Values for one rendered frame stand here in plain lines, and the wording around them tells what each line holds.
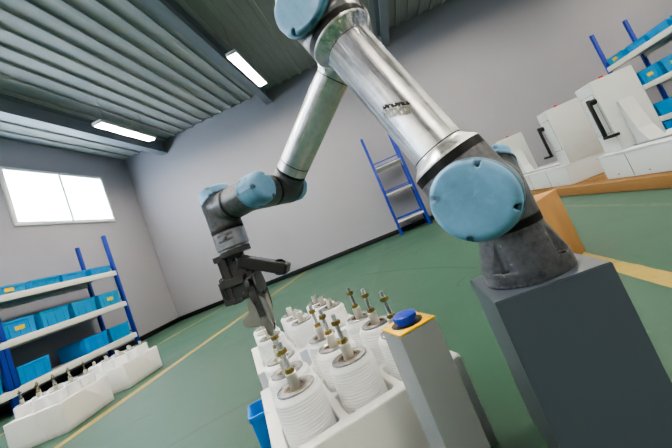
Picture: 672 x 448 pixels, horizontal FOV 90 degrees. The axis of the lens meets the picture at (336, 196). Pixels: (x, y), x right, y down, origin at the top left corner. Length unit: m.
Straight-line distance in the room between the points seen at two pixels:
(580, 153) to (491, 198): 3.37
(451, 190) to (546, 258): 0.22
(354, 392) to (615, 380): 0.41
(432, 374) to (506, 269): 0.21
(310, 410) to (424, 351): 0.25
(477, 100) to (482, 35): 1.31
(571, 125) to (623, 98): 0.72
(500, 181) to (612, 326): 0.30
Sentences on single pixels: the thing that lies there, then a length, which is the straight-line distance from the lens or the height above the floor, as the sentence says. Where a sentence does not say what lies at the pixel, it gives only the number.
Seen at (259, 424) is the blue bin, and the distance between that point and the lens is 1.13.
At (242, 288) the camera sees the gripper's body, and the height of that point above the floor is 0.46.
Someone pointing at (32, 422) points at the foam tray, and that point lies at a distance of 3.09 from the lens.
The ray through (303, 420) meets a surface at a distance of 0.72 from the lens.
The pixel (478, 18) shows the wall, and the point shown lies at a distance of 8.15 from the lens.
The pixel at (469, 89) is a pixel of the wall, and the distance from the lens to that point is 7.55.
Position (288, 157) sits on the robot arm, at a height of 0.70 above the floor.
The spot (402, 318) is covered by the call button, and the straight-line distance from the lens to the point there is 0.58.
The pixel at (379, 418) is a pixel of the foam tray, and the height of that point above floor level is 0.16.
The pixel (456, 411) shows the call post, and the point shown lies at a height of 0.18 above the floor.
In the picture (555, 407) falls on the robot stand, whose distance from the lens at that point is 0.68.
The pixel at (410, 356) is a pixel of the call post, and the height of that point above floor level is 0.28.
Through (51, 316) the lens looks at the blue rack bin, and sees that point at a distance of 6.04.
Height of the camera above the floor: 0.49
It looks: 6 degrees up
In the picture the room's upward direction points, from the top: 22 degrees counter-clockwise
